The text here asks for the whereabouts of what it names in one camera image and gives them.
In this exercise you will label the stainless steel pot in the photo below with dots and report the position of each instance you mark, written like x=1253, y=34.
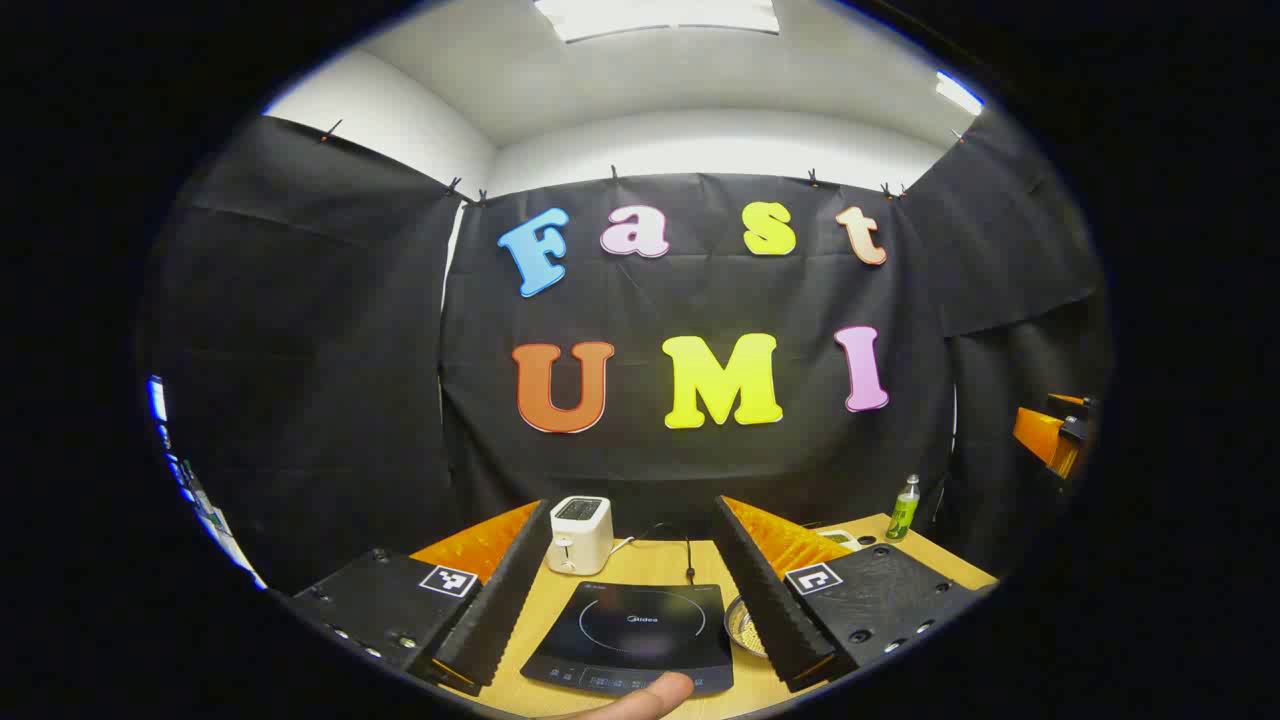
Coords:
x=742, y=625

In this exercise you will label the white divided dish with beans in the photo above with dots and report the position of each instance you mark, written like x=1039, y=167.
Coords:
x=838, y=540

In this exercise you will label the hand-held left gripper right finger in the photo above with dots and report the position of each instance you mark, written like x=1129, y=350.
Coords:
x=765, y=600

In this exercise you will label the green drink bottle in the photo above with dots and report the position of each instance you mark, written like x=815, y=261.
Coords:
x=903, y=510

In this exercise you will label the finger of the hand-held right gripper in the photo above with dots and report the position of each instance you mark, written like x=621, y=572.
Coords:
x=1040, y=435

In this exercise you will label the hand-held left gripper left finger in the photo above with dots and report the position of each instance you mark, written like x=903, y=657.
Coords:
x=505, y=600

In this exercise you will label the black induction cooktop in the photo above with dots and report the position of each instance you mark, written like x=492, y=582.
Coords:
x=630, y=640

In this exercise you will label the ceiling light panel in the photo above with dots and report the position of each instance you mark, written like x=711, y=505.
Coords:
x=958, y=93
x=655, y=15

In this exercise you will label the white toaster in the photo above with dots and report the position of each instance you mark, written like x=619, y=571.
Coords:
x=580, y=535

